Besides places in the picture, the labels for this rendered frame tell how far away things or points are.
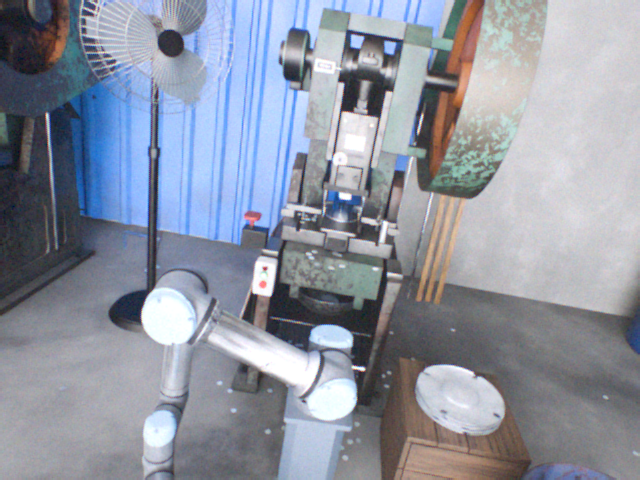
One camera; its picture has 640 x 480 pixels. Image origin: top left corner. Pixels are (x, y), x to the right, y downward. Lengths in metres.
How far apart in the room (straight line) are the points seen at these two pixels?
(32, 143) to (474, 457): 2.31
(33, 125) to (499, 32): 2.08
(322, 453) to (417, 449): 0.31
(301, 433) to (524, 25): 1.31
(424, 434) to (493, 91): 1.04
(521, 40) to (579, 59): 1.72
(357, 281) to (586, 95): 2.01
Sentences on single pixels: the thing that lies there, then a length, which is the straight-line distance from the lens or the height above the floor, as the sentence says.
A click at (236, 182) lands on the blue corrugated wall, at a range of 3.18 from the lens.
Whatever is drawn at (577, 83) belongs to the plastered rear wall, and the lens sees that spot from 3.25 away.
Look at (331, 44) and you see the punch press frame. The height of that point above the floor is 1.39.
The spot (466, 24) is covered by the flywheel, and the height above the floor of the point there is 1.55.
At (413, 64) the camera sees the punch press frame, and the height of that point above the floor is 1.37.
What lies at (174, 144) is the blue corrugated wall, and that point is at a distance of 3.27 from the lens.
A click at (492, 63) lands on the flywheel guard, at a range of 1.49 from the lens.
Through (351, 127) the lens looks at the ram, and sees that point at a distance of 1.79.
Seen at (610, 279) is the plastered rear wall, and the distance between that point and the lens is 3.73.
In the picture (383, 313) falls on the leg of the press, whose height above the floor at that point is 0.48.
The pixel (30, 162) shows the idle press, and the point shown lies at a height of 0.64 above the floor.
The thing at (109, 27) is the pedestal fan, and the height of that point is 1.31.
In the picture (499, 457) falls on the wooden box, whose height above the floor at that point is 0.34.
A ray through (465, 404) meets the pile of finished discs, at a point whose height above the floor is 0.39.
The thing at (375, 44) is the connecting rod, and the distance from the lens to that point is 1.79.
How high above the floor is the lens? 1.36
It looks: 22 degrees down
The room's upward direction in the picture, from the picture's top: 10 degrees clockwise
